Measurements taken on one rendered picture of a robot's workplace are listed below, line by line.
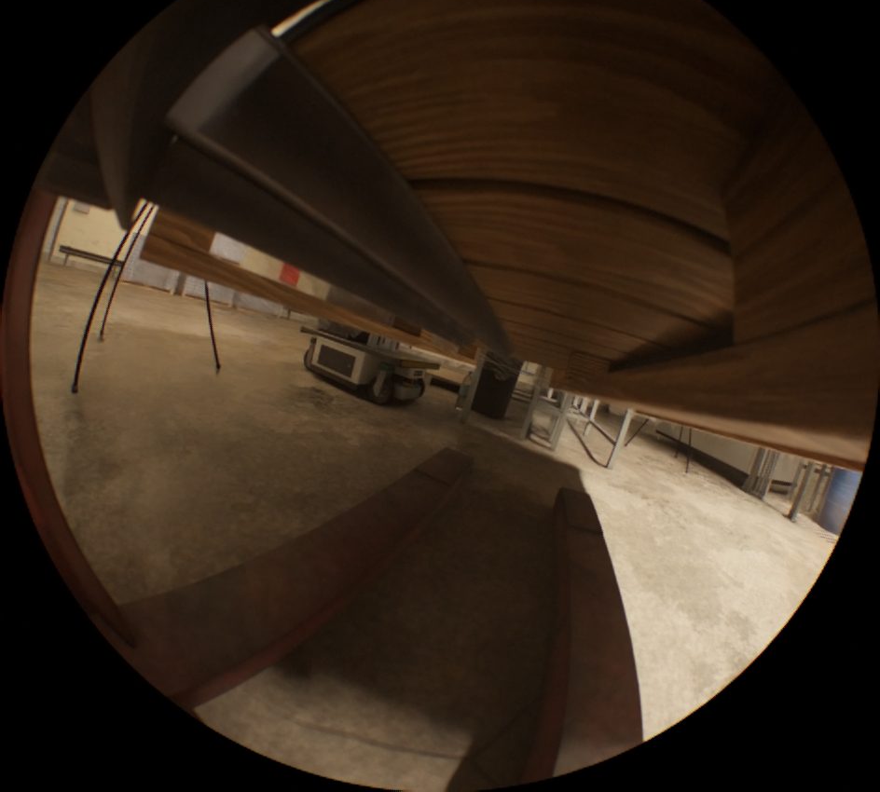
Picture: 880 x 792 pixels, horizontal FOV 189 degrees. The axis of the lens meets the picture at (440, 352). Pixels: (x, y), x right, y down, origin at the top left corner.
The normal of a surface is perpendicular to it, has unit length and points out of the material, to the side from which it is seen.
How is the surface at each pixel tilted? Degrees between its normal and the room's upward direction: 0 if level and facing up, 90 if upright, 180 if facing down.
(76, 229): 90
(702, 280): 178
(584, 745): 0
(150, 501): 0
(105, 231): 90
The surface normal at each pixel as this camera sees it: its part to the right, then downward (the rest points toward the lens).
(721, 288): -0.29, 0.96
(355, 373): -0.36, -0.08
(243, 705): 0.27, -0.96
